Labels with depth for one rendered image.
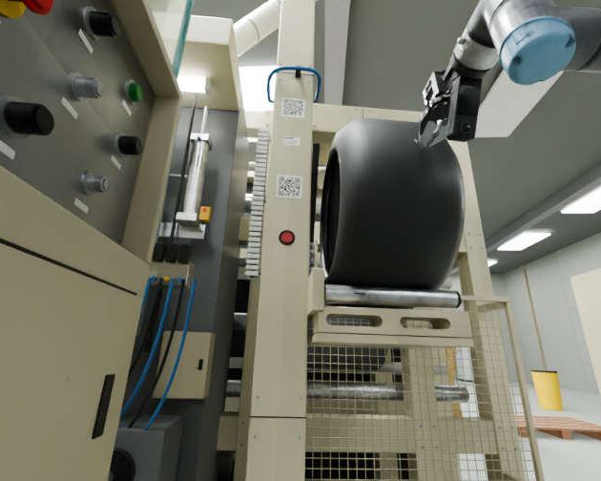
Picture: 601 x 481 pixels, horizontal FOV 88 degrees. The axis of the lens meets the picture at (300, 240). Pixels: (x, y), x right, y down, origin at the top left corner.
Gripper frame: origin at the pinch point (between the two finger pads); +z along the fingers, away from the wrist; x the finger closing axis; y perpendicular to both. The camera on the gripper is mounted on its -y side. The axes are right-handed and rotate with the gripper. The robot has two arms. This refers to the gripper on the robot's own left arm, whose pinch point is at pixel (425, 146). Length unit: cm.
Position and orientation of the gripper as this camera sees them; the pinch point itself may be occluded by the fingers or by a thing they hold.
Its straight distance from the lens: 82.1
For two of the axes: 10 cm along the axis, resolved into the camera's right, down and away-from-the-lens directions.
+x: -10.0, -0.5, -0.6
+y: 0.2, -9.0, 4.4
